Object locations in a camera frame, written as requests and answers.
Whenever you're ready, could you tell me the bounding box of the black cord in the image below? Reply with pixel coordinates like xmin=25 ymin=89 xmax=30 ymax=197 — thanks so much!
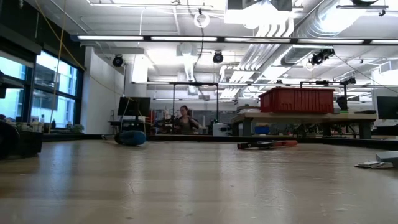
xmin=186 ymin=0 xmax=206 ymax=74

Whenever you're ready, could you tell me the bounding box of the person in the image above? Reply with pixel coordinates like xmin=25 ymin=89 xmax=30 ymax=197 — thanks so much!
xmin=336 ymin=95 xmax=349 ymax=111
xmin=174 ymin=105 xmax=200 ymax=135

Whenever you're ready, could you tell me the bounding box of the white appliance box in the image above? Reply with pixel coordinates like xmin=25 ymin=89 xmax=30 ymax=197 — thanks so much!
xmin=212 ymin=123 xmax=231 ymax=137

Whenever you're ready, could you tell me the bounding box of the black computer monitor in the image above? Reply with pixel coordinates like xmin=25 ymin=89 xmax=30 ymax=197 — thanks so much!
xmin=376 ymin=96 xmax=398 ymax=121
xmin=117 ymin=96 xmax=152 ymax=118

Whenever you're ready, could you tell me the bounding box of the blue round speaker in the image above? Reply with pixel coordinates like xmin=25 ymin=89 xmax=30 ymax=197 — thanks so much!
xmin=114 ymin=130 xmax=147 ymax=147

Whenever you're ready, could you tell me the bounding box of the red and black hand tool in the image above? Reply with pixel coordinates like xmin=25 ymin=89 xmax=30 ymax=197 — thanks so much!
xmin=238 ymin=139 xmax=299 ymax=149

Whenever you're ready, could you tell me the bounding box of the red plastic bin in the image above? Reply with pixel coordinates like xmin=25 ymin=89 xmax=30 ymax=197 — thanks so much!
xmin=259 ymin=87 xmax=336 ymax=114

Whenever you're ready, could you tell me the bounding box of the wooden workbench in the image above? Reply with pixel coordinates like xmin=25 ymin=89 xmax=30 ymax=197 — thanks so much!
xmin=231 ymin=111 xmax=377 ymax=139

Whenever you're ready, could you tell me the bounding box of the black ceiling device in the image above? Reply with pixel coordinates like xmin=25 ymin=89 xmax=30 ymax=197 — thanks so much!
xmin=309 ymin=49 xmax=336 ymax=66

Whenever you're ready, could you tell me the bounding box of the white flat packet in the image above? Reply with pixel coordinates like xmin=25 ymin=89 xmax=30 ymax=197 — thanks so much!
xmin=354 ymin=161 xmax=394 ymax=170

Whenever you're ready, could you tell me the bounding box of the grey flat box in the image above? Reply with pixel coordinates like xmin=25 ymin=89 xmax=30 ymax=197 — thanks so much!
xmin=375 ymin=151 xmax=398 ymax=168

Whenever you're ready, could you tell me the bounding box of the black background station frame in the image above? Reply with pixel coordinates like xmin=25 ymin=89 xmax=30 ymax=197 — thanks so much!
xmin=169 ymin=82 xmax=220 ymax=125

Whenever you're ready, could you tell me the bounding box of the black frame pole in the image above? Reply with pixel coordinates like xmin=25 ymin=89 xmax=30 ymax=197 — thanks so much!
xmin=70 ymin=35 xmax=398 ymax=45

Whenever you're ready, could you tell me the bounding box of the white cable ring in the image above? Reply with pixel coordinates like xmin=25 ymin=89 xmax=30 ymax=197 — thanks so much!
xmin=193 ymin=12 xmax=211 ymax=29

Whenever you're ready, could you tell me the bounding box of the silver ventilation duct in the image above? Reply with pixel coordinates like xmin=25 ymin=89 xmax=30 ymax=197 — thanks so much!
xmin=292 ymin=0 xmax=355 ymax=40

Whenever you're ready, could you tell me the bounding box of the yellow hanging cable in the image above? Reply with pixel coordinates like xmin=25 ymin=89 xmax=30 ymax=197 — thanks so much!
xmin=47 ymin=0 xmax=68 ymax=134

